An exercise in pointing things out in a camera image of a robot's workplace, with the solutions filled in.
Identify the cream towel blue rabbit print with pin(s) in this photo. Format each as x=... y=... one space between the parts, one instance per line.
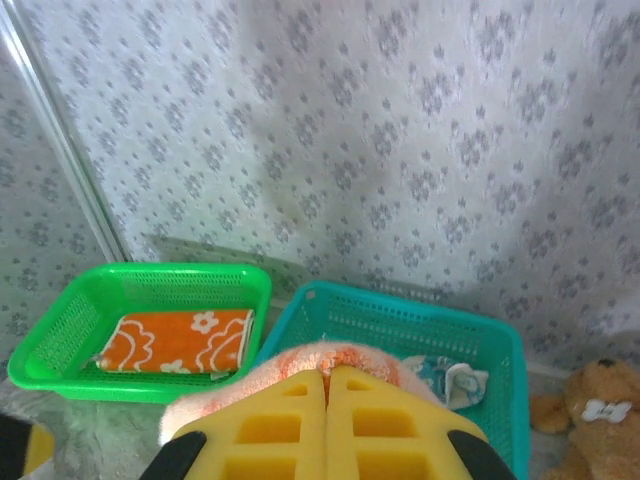
x=460 y=380

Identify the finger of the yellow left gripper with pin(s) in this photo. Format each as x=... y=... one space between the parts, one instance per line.
x=25 y=445

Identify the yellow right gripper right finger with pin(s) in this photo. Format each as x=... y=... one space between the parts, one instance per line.
x=390 y=440

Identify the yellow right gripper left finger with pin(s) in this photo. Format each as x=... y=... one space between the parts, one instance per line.
x=270 y=440

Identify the green plastic mesh basket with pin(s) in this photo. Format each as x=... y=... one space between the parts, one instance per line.
x=50 y=350

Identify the brown teddy bear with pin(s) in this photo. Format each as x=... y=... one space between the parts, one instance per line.
x=615 y=380

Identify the teal plastic mesh basket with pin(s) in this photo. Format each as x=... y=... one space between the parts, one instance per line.
x=400 y=320

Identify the aluminium frame post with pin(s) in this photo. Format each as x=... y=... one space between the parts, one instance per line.
x=67 y=145

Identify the white towel orange rabbit print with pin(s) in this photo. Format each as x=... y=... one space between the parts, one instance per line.
x=290 y=360

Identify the orange lion print towel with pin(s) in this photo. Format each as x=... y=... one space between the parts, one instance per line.
x=170 y=340

